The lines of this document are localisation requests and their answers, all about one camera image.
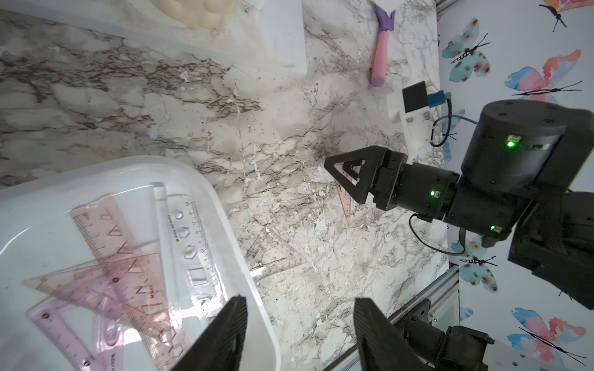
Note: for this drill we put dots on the pink tall triangle ruler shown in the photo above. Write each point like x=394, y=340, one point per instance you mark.
x=136, y=284

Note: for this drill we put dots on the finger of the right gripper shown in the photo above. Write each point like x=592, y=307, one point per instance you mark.
x=356, y=170

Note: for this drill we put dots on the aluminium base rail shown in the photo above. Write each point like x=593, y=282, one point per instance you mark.
x=437, y=304

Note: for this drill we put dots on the white storage box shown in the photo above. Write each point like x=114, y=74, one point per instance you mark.
x=39, y=237

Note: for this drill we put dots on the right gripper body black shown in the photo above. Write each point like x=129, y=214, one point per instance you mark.
x=423, y=189

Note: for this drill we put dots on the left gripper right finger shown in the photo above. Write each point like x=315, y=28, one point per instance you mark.
x=381, y=344

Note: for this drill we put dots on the white stepped display stand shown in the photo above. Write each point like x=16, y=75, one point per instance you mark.
x=264, y=35

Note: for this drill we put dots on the clear triangle ruler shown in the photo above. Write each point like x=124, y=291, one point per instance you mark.
x=270, y=254

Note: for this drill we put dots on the clear straight ruler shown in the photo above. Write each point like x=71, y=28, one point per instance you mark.
x=177, y=310
x=192, y=254

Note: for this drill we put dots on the purple triangle ruler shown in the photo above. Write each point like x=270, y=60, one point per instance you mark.
x=107, y=352

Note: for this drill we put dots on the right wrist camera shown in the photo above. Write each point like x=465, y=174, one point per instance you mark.
x=411, y=107

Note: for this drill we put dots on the purple garden fork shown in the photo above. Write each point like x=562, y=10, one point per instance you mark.
x=380, y=61

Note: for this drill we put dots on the pink small triangle ruler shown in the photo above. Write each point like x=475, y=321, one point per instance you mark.
x=345, y=201

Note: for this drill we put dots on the small plant in cream pot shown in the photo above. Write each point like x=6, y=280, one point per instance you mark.
x=207, y=14

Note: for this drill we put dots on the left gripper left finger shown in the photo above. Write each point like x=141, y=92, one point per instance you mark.
x=221, y=344

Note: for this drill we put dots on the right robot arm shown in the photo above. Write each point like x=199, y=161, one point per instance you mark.
x=514, y=185

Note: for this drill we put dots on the pink straight ruler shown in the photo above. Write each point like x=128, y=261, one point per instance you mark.
x=110, y=238

